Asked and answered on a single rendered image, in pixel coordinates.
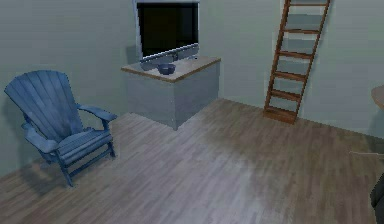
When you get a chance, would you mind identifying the dark grey sofa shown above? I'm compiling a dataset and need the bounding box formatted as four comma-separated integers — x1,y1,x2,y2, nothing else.
369,173,384,224

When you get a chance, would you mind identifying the grey cabinet with wooden top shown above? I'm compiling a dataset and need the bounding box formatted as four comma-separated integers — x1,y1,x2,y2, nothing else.
120,55,222,131

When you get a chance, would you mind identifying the dark blue bowl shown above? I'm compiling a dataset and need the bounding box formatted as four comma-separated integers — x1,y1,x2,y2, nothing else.
156,63,177,76

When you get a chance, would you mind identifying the black flat television set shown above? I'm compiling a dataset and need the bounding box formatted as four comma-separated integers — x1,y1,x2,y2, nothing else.
133,0,201,72

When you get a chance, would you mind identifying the brown wooden ladder shelf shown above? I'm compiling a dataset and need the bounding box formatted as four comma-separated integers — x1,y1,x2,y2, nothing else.
262,0,332,125

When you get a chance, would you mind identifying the blue slatted armchair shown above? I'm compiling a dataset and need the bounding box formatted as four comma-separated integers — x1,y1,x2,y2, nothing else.
3,69,119,188

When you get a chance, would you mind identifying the round brown table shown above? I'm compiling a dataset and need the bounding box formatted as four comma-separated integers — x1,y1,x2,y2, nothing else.
370,84,384,111

